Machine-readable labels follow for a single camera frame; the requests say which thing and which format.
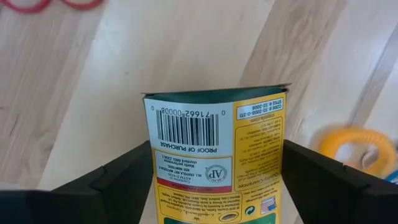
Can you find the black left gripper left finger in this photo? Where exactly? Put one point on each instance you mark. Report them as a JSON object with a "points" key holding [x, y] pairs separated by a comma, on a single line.
{"points": [[109, 199]]}

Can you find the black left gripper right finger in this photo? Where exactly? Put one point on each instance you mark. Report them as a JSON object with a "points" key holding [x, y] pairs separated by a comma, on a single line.
{"points": [[326, 199]]}

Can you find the yellow green Crayola crayon box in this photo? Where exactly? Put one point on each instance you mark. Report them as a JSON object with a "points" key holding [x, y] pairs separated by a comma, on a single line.
{"points": [[217, 155]]}

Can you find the orange coil wristband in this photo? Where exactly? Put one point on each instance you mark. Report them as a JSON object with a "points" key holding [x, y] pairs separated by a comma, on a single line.
{"points": [[351, 135]]}

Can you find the red rubber band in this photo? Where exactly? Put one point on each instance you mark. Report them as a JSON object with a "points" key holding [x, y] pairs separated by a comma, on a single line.
{"points": [[21, 10]]}

